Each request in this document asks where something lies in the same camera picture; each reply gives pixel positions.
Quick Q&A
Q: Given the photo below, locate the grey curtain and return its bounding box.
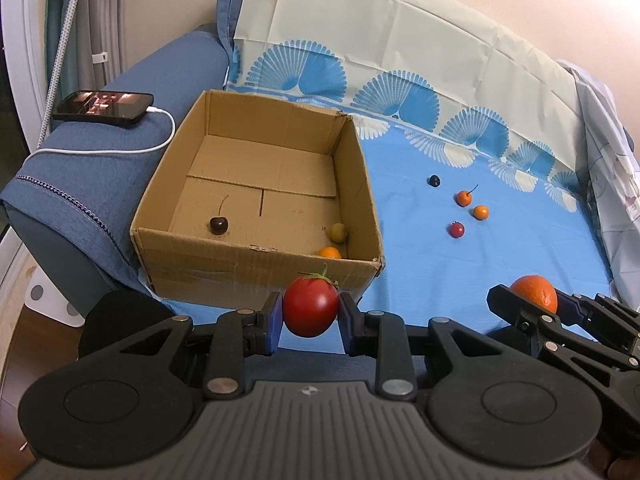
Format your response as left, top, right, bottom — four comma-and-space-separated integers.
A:
87, 0, 125, 92

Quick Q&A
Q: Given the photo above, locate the dark cherry with stem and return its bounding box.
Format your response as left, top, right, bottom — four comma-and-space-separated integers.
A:
207, 194, 231, 236

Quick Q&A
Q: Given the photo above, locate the brown cardboard box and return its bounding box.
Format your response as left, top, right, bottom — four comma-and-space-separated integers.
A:
129, 89, 386, 309

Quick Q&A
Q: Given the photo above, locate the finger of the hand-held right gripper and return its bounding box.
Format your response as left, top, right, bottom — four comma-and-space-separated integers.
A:
486, 284, 632, 377
555, 292, 640, 358

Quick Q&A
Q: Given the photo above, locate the blue sofa armrest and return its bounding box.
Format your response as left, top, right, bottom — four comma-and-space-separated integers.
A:
0, 0, 253, 311

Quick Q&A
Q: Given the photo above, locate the black smartphone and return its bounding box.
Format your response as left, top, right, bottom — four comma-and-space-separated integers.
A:
52, 90, 154, 126

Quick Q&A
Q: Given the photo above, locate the blue fan-printed sheet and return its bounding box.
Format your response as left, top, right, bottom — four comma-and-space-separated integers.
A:
222, 0, 617, 361

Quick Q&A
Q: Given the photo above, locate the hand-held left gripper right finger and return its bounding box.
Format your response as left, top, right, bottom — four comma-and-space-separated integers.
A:
338, 292, 546, 401

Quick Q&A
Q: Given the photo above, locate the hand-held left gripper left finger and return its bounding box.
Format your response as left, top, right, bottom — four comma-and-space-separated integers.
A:
84, 291, 285, 401

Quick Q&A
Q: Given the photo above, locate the light grey cloth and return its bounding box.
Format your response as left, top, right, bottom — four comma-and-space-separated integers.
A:
555, 57, 640, 311

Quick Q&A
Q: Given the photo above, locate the white dotted appliance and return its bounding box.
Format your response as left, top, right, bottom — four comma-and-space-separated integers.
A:
22, 265, 87, 329

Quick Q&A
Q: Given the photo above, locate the white door frame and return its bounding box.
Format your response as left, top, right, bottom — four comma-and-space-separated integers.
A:
0, 0, 57, 153

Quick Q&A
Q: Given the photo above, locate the braided steamer hose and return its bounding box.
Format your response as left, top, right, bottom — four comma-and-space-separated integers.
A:
37, 0, 86, 153

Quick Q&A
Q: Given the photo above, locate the white charging cable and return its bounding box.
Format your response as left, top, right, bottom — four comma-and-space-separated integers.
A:
25, 106, 177, 162

